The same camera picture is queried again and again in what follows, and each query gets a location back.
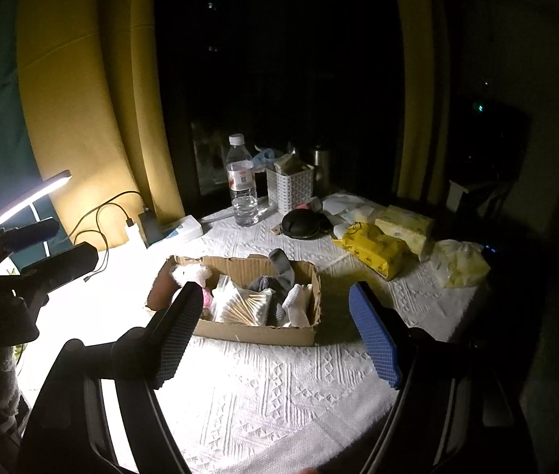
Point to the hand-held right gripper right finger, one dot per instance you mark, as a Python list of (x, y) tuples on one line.
[(376, 340)]

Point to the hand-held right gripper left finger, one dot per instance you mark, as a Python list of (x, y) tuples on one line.
[(180, 335)]

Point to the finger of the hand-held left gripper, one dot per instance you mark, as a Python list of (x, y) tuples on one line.
[(27, 234), (67, 261)]

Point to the cardboard box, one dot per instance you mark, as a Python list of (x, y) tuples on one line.
[(259, 333)]

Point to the white knit cloth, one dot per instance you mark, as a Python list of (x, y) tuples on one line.
[(297, 306)]

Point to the white desk lamp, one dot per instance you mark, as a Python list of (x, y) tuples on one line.
[(32, 197)]

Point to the white plush toy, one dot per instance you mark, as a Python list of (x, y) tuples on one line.
[(190, 274)]

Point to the bag of cotton swabs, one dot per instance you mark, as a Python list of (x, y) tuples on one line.
[(240, 306)]

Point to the white power bank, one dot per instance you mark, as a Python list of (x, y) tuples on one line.
[(136, 237)]

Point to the black charger adapter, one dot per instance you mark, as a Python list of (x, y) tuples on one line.
[(151, 227)]

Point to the yellow wet wipes packet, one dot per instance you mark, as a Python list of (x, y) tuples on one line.
[(373, 249)]

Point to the dark grey knit cloth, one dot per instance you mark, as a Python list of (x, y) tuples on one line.
[(267, 289)]

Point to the white and blue tissue box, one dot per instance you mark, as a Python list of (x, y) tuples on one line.
[(183, 229)]

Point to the pale yellow plastic bag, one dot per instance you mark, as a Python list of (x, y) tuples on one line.
[(460, 264)]

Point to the pale yellow tissue pack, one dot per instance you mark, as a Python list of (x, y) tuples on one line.
[(405, 227)]

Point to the grey sock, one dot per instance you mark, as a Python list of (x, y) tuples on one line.
[(279, 266)]

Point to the black round pouch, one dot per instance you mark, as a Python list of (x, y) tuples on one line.
[(304, 224)]

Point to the white tissue packets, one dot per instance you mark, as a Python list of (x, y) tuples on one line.
[(346, 205)]

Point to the small pink and white packet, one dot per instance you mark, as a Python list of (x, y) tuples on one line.
[(306, 205)]

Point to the clear plastic water bottle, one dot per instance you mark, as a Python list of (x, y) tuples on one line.
[(242, 187)]

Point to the wide yellow curtain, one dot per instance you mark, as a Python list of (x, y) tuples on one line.
[(87, 84)]

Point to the white perforated basket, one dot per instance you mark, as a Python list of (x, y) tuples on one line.
[(289, 190)]

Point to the steel thermos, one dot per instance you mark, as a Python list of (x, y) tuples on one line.
[(320, 165)]

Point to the blue plastic bag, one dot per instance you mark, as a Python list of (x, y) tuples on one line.
[(265, 157)]

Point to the narrow yellow curtain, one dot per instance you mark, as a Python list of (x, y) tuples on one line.
[(420, 59)]

